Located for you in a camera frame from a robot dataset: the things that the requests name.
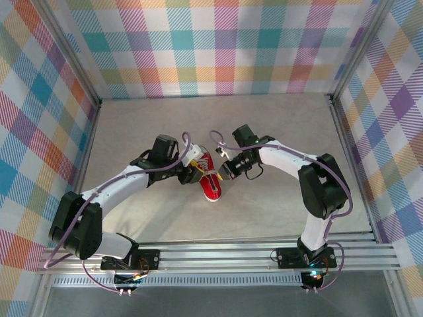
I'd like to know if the aluminium right corner post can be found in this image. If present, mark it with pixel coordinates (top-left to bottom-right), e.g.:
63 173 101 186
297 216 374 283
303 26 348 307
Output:
325 0 397 103

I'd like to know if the aluminium left corner post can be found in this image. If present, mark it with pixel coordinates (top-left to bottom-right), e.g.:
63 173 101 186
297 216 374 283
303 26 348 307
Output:
32 0 103 106

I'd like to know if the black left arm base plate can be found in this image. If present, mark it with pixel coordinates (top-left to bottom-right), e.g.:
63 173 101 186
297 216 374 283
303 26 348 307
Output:
100 249 161 271

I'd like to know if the thin black right gripper cable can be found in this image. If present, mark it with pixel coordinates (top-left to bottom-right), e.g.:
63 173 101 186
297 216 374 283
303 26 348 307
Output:
245 162 264 182

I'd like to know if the aluminium corner post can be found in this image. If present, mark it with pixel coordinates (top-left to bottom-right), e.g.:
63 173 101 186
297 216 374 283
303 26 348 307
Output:
325 0 397 103
32 0 103 106

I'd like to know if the aluminium right side rail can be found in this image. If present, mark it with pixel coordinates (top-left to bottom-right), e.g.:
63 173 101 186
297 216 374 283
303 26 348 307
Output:
325 94 381 244

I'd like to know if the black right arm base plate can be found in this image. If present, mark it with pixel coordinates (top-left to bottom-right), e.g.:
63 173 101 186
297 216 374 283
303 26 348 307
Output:
276 246 338 269

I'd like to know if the red canvas sneaker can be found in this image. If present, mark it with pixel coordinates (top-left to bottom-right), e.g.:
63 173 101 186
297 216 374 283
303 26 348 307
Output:
194 151 223 202

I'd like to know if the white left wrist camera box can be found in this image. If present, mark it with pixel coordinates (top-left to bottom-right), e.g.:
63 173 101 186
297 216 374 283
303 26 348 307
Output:
180 145 203 168

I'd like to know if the slotted grey cable duct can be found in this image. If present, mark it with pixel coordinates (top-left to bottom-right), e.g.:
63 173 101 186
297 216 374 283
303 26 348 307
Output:
52 273 305 287

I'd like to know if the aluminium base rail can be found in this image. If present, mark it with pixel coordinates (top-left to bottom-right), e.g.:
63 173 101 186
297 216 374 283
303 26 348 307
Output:
36 242 403 275

